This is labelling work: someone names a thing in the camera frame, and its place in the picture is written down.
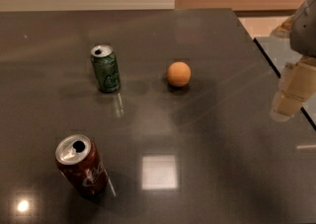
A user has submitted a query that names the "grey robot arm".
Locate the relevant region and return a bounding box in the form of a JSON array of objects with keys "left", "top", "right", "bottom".
[{"left": 270, "top": 0, "right": 316, "bottom": 122}]

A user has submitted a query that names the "orange ball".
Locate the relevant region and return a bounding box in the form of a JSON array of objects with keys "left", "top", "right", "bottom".
[{"left": 167, "top": 61, "right": 191, "bottom": 88}]

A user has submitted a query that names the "red cola can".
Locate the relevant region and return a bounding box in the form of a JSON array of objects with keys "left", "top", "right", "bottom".
[{"left": 55, "top": 134, "right": 109, "bottom": 197}]

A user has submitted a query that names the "green soda can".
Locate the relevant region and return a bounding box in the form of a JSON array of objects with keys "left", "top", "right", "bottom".
[{"left": 91, "top": 44, "right": 120, "bottom": 93}]

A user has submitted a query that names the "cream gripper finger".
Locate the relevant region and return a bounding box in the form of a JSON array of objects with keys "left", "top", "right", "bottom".
[{"left": 270, "top": 56, "right": 316, "bottom": 122}]

